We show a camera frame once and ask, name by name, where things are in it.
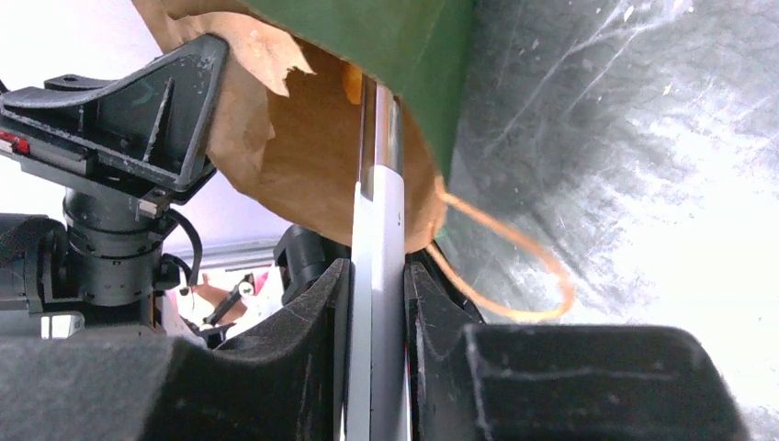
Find green paper bag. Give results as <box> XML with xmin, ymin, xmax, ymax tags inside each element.
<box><xmin>135</xmin><ymin>1</ymin><xmax>576</xmax><ymax>322</ymax></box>

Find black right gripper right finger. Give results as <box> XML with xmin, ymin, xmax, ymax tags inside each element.
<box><xmin>404</xmin><ymin>262</ymin><xmax>750</xmax><ymax>440</ymax></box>

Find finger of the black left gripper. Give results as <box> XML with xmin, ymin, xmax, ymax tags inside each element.
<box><xmin>1</xmin><ymin>34</ymin><xmax>229</xmax><ymax>200</ymax></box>

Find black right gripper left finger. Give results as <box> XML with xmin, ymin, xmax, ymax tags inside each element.
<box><xmin>1</xmin><ymin>259</ymin><xmax>351</xmax><ymax>440</ymax></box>

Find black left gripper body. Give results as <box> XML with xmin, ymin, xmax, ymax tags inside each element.
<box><xmin>1</xmin><ymin>185</ymin><xmax>202</xmax><ymax>338</ymax></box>

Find silver metal tongs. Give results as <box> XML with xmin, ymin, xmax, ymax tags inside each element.
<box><xmin>344</xmin><ymin>77</ymin><xmax>409</xmax><ymax>440</ymax></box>

